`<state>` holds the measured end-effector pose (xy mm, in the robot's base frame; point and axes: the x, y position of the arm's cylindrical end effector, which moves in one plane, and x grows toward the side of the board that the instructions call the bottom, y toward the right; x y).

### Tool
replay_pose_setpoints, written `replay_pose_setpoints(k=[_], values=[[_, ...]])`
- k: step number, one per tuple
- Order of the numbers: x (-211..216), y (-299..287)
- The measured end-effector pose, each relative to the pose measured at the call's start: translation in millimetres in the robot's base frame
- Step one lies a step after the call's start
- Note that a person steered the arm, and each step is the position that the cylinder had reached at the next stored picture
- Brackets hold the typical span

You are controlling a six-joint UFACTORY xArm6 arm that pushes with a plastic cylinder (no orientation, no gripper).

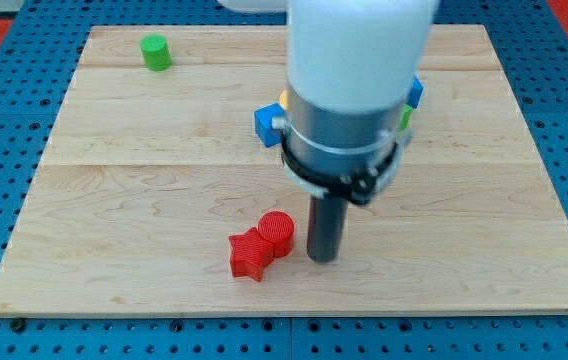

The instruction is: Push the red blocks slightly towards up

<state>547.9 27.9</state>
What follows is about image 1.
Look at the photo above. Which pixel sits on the wooden board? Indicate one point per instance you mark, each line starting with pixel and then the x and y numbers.
pixel 146 174

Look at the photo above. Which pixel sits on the blue cube block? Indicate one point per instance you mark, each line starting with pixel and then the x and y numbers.
pixel 263 124

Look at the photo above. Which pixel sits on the green cylinder block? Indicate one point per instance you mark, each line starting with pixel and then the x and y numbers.
pixel 155 52

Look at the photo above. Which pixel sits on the red star block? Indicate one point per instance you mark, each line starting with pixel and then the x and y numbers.
pixel 250 254

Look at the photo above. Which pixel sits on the yellow block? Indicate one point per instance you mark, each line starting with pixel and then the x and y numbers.
pixel 284 100

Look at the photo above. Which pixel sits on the red cylinder block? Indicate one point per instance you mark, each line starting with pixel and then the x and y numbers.
pixel 278 228

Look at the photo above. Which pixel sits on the green block right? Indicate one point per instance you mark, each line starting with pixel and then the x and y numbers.
pixel 406 118

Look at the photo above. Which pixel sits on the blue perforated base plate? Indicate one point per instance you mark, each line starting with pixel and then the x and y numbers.
pixel 38 56

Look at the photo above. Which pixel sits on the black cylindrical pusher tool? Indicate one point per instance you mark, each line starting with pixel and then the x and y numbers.
pixel 325 228

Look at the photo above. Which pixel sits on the blue block right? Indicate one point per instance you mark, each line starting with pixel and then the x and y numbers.
pixel 415 93

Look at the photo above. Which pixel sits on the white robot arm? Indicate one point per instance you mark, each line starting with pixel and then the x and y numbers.
pixel 350 68

